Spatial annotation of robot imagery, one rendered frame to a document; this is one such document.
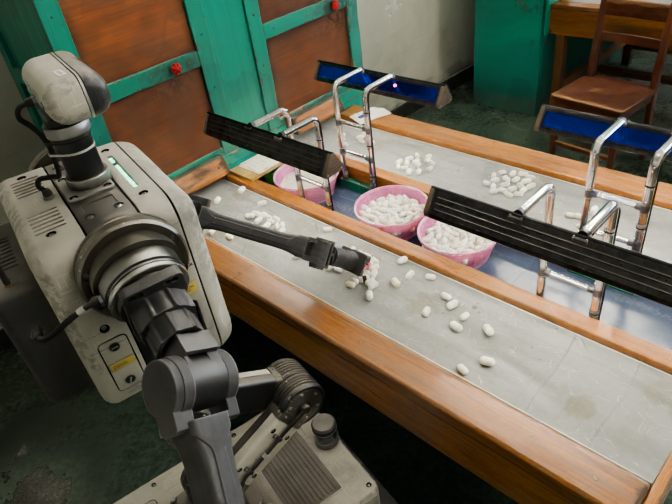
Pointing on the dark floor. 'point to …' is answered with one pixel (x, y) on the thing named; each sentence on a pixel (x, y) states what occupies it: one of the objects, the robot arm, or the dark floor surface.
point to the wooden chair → (620, 101)
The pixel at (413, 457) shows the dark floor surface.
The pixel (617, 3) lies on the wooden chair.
